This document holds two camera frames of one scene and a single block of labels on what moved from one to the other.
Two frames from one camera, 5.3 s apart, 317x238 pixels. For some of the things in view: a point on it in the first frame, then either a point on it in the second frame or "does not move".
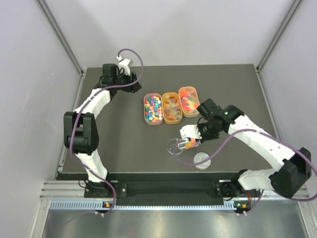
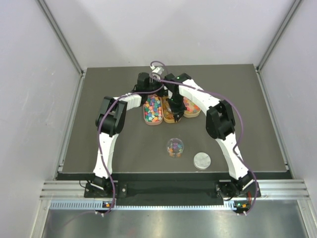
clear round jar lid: (200, 156) does not move
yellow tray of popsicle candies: (172, 110) does not move
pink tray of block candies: (153, 109) does not move
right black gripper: (204, 138) → (177, 111)
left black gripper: (132, 83) → (153, 83)
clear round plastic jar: (173, 148) does not move
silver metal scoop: (185, 143) → (168, 107)
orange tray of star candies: (189, 101) does not move
